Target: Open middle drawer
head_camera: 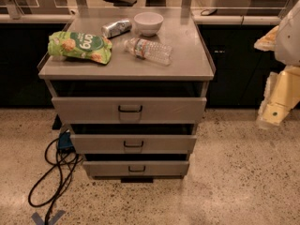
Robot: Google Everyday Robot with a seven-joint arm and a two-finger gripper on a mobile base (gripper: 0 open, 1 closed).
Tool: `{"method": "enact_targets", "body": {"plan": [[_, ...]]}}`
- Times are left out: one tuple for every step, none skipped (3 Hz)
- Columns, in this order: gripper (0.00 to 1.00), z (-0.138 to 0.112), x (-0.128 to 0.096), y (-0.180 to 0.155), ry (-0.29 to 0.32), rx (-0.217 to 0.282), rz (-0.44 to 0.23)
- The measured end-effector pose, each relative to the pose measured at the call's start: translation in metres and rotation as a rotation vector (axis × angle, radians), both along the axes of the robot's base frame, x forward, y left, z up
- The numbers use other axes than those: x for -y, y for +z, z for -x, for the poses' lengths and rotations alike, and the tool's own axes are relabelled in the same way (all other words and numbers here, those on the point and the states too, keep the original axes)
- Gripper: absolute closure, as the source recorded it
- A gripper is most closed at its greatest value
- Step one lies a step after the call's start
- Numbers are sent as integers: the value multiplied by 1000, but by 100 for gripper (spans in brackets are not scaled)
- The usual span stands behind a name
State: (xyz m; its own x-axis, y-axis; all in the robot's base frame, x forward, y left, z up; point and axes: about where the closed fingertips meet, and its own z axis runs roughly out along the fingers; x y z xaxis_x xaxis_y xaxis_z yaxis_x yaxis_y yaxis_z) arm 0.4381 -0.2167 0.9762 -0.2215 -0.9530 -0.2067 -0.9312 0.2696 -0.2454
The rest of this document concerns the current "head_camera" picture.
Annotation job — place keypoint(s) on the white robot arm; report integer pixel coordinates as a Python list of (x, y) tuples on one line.
[(287, 50)]

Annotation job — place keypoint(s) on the grey bottom drawer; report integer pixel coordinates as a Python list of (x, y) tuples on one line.
[(136, 168)]

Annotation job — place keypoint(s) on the silver soda can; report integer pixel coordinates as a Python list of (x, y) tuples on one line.
[(114, 29)]

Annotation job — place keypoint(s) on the blue power box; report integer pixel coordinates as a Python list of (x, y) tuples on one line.
[(64, 142)]

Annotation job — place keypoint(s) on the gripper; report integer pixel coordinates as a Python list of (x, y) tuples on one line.
[(289, 37)]

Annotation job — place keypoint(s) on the clear plastic water bottle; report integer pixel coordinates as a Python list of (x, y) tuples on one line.
[(149, 50)]

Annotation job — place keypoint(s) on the black office chair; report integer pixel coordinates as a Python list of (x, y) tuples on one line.
[(122, 3)]

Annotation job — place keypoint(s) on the grey top drawer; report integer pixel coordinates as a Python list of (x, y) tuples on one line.
[(126, 110)]

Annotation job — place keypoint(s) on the green chip bag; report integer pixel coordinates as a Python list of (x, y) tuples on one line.
[(80, 45)]

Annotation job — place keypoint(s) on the white ceramic bowl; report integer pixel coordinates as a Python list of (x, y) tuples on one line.
[(148, 23)]

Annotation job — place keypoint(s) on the grey drawer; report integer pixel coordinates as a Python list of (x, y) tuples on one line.
[(133, 144), (136, 168), (126, 110)]

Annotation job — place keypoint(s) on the grey metal drawer cabinet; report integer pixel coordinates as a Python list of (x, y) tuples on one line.
[(126, 76)]

